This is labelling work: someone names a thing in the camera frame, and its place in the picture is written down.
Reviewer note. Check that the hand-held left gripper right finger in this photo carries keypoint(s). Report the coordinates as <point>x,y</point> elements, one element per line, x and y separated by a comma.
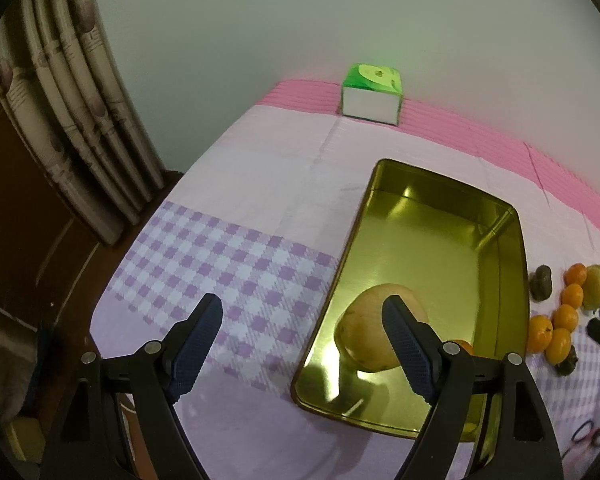
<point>410,350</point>

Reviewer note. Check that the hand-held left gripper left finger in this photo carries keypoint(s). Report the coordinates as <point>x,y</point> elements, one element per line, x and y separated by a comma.
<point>197,350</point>

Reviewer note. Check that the green apple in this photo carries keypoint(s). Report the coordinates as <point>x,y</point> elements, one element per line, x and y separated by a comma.
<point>598,284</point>

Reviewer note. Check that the yellow mango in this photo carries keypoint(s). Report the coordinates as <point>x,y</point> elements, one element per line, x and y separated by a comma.
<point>365,325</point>

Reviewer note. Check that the gold metal tin box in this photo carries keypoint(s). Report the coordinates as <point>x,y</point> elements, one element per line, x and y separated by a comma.
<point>430,260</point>

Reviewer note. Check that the dark brown kiwi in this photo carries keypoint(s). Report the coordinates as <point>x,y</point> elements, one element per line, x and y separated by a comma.
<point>569,364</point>

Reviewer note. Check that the black and red scissors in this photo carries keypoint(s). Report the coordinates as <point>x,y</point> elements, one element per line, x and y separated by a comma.
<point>594,435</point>

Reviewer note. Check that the pink and purple checked tablecloth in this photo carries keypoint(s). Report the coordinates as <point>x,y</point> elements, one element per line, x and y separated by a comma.
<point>260,185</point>

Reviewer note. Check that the brown wooden furniture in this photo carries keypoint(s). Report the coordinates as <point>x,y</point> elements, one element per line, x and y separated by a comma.
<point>20,210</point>

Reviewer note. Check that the green tissue box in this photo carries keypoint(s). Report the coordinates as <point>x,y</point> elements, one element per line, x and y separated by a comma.
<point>370,105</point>

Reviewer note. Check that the beige patterned curtain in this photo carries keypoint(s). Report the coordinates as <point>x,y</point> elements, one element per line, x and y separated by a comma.
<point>65,85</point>

